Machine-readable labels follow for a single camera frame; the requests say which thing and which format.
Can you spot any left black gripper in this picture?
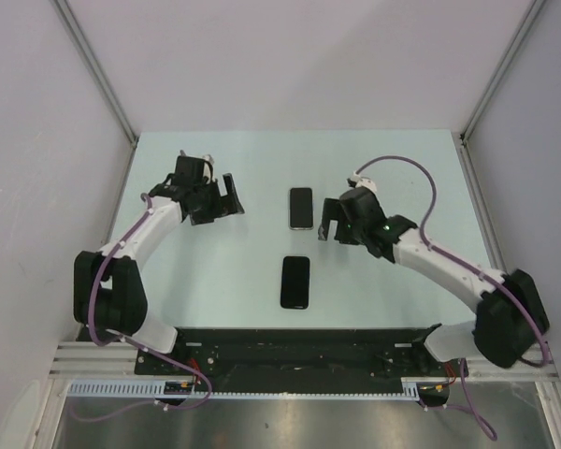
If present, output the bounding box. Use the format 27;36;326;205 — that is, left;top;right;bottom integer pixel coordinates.
190;173;242;225

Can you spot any phone from clear case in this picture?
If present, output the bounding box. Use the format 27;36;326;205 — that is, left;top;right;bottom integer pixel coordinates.
289;187;313;230

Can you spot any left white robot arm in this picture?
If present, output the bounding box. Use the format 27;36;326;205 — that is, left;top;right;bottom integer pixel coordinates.
73;152;245;374

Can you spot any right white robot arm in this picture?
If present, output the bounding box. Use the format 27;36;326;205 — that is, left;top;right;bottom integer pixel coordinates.
318;187;550;375

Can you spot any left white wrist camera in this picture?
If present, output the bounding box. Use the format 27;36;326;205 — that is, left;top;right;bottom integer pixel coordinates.
176;151;214;183

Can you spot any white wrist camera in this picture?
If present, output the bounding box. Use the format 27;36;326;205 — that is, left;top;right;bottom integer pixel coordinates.
176;151;214;183
347;172;378;194

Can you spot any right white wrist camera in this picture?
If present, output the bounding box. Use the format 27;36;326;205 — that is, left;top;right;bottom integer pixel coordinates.
347;172;378;194

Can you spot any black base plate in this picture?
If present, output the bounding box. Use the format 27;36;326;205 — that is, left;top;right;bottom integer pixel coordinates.
125;328;468;410

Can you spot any right aluminium frame post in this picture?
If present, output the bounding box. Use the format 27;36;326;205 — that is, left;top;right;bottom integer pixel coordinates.
459;0;550;141

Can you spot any aluminium frame post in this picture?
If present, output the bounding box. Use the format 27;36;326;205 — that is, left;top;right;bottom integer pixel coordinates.
459;0;550;141
50;0;138;150

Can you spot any white slotted cable duct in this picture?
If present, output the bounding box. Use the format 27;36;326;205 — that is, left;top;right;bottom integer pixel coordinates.
66;378;426;401

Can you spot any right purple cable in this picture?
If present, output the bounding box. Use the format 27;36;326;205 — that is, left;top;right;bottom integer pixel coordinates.
353;155;553;442

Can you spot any left aluminium frame post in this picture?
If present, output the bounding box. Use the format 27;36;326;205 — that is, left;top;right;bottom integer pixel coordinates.
50;0;138;150

